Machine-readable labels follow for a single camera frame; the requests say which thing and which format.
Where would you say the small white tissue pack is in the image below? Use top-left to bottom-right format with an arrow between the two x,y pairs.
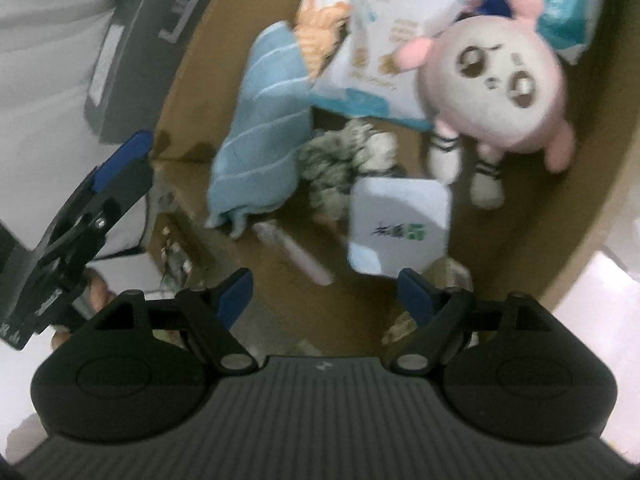
347,177 -> 451,278

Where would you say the light blue checked towel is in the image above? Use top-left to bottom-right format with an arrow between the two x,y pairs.
206,21 -> 314,240

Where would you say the green white scrunchie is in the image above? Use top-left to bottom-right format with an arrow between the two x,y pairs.
298,119 -> 398,221

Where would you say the orange striped towel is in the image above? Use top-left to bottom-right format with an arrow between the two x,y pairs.
294,0 -> 350,80

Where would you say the pink round plush doll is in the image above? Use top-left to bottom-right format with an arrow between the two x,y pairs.
393,0 -> 576,210

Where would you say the white cotton swab bag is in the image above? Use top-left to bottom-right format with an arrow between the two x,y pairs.
311,0 -> 465,131

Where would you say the grey cardboard box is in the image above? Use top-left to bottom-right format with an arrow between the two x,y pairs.
85,0 -> 177,144

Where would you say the brown cardboard box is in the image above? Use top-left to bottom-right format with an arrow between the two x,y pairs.
146,0 -> 640,361

